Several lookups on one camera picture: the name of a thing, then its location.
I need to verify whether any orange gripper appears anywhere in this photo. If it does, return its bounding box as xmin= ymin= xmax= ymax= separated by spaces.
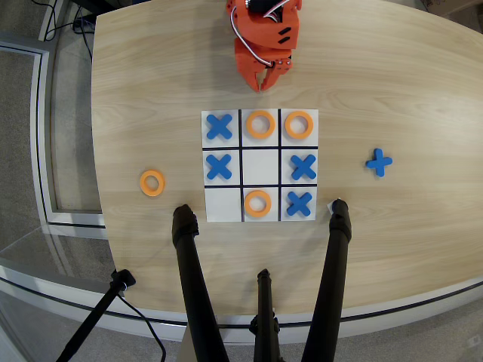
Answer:
xmin=233 ymin=14 xmax=302 ymax=94

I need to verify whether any orange foam ring piece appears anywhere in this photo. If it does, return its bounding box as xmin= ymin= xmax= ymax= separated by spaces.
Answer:
xmin=285 ymin=110 xmax=315 ymax=139
xmin=243 ymin=189 xmax=272 ymax=218
xmin=139 ymin=169 xmax=166 ymax=197
xmin=245 ymin=110 xmax=277 ymax=139

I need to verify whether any blue foam cross piece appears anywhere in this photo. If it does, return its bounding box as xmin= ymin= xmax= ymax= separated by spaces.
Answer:
xmin=285 ymin=191 xmax=314 ymax=218
xmin=205 ymin=153 xmax=233 ymax=181
xmin=365 ymin=147 xmax=393 ymax=178
xmin=206 ymin=114 xmax=234 ymax=140
xmin=290 ymin=153 xmax=318 ymax=181

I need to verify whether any white tic-tac-toe board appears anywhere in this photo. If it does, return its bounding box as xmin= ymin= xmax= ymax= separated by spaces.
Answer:
xmin=201 ymin=109 xmax=320 ymax=222

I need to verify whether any short black tripod leg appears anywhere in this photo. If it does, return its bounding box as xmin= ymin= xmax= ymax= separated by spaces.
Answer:
xmin=248 ymin=268 xmax=282 ymax=362

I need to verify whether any thin black stand pole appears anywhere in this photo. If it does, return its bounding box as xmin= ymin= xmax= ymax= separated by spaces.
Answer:
xmin=55 ymin=268 xmax=137 ymax=362

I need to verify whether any black cable on floor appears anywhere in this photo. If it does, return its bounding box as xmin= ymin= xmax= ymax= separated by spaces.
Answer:
xmin=116 ymin=292 xmax=167 ymax=362
xmin=37 ymin=0 xmax=95 ymax=63

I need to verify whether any grey metal floor frame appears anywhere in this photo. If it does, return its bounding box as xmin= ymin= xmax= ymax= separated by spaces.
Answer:
xmin=0 ymin=41 xmax=107 ymax=229

